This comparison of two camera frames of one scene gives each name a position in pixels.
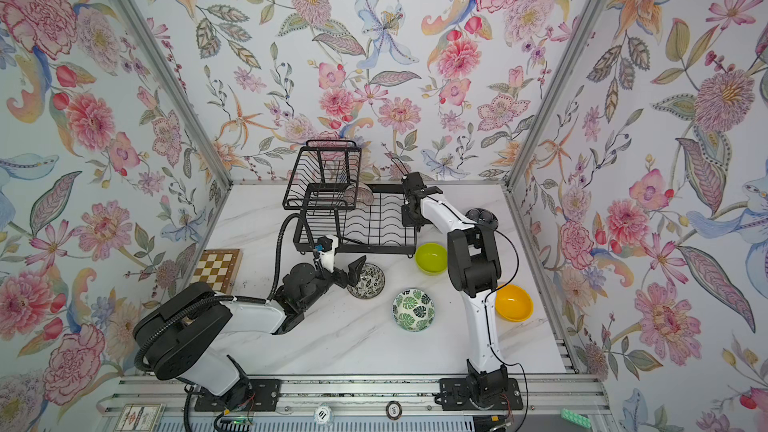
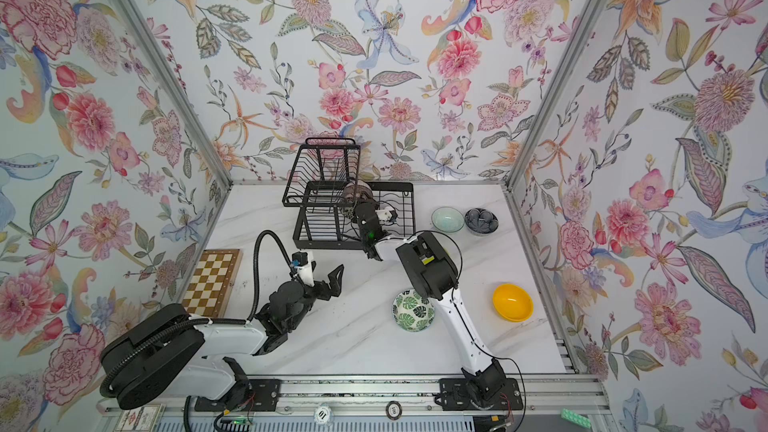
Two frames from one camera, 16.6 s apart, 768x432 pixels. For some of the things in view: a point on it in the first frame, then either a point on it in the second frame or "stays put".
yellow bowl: (514, 303) stays put
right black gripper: (407, 220) to (363, 206)
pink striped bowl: (359, 192) stays put
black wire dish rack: (365, 218) stays put
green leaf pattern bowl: (413, 310) stays put
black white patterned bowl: (370, 283) to (359, 196)
